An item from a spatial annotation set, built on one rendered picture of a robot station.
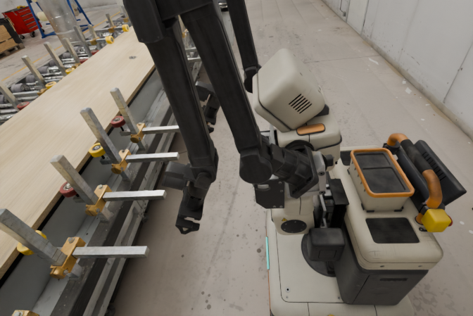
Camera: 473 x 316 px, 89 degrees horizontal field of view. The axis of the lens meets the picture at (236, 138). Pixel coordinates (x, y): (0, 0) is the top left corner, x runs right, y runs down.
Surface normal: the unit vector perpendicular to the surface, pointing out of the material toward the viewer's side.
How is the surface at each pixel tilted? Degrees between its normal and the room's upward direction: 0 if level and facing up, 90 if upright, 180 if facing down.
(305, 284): 0
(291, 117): 90
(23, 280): 90
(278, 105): 90
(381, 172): 0
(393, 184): 0
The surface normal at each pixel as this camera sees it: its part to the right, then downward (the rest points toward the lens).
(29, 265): 0.99, -0.07
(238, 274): -0.12, -0.76
